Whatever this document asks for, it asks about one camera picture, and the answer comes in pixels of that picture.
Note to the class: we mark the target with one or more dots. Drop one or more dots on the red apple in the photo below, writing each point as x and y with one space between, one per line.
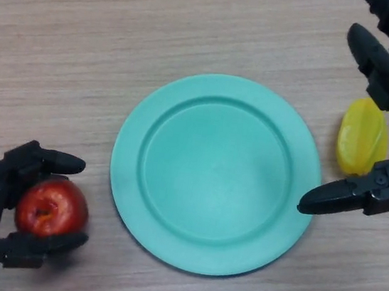
53 207

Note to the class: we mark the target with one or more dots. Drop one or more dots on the yellow starfruit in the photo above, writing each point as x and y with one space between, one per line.
360 138

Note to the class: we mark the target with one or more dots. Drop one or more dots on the green round plate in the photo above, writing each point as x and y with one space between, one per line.
215 177

